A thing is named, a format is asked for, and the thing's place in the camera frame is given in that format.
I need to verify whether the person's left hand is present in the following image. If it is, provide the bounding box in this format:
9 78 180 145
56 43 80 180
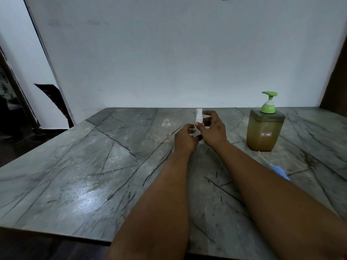
174 123 203 155

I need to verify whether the person's right hand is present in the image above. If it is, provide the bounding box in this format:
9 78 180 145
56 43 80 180
195 110 230 149

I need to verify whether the person's right forearm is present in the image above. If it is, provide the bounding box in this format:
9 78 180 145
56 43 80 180
214 141 347 260

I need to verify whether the person's left forearm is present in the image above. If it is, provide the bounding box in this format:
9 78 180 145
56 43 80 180
104 148 191 260

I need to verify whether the small clear plastic bottle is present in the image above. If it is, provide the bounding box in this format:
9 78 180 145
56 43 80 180
162 119 172 144

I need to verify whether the amber soap bottle green pump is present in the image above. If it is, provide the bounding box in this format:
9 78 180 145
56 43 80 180
246 91 286 152

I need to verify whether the blue spray pump with tube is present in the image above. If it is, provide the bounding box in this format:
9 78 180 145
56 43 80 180
258 151 291 181

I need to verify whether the brown wooden panel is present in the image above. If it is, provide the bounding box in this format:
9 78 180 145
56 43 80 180
319 35 347 118

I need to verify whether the dark wooden door frame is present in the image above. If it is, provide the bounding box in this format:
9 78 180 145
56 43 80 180
0 46 41 134

